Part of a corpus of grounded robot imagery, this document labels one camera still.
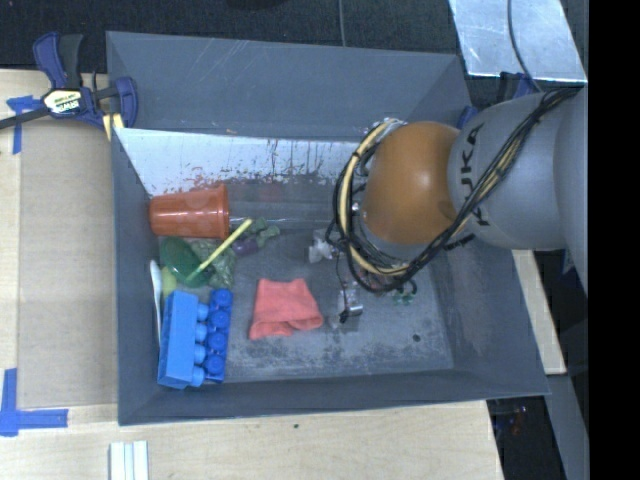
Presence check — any light blue toy brick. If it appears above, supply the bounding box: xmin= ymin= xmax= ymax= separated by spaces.
xmin=156 ymin=289 xmax=210 ymax=390

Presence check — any yellow stick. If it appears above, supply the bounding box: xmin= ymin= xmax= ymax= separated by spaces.
xmin=185 ymin=218 xmax=255 ymax=285

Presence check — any orange plastic cup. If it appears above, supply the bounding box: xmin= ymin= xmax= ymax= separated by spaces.
xmin=148 ymin=183 xmax=232 ymax=241

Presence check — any dark blue toy brick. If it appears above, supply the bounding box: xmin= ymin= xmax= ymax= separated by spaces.
xmin=203 ymin=287 xmax=235 ymax=383

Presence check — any white plastic spoon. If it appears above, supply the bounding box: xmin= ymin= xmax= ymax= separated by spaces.
xmin=149 ymin=259 xmax=165 ymax=345

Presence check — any orange cloth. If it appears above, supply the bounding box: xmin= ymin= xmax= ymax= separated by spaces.
xmin=247 ymin=277 xmax=325 ymax=341

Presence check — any grey metal bin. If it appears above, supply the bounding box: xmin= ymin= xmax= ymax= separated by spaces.
xmin=104 ymin=30 xmax=552 ymax=427

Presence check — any clear green plastic piece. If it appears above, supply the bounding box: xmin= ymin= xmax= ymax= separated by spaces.
xmin=159 ymin=236 xmax=210 ymax=289

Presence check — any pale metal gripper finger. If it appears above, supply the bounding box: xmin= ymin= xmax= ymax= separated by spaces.
xmin=327 ymin=287 xmax=365 ymax=332
xmin=308 ymin=227 xmax=342 ymax=265

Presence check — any purple and green toy eggplant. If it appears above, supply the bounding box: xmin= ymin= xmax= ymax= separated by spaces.
xmin=231 ymin=216 xmax=282 ymax=257

